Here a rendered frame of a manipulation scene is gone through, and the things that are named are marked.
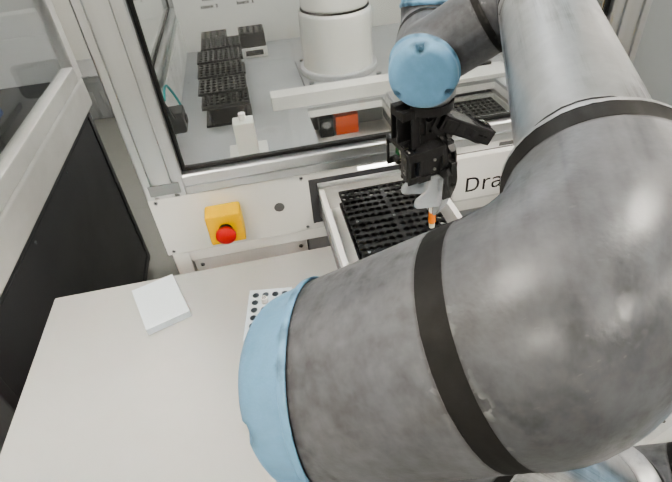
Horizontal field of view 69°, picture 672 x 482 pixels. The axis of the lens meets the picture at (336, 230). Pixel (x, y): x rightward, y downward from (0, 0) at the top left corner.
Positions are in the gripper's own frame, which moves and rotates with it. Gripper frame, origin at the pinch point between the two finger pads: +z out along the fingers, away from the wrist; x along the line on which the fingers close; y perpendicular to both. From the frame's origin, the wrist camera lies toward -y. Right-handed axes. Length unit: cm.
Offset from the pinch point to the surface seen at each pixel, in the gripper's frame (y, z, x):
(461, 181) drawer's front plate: -17.8, 13.0, -17.7
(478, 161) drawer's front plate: -21.3, 8.7, -17.3
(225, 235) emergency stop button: 34.0, 10.0, -22.1
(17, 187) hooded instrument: 75, 8, -61
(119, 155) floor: 77, 105, -251
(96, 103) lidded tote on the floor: 86, 95, -317
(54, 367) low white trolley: 71, 21, -14
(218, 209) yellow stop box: 33.6, 7.3, -27.4
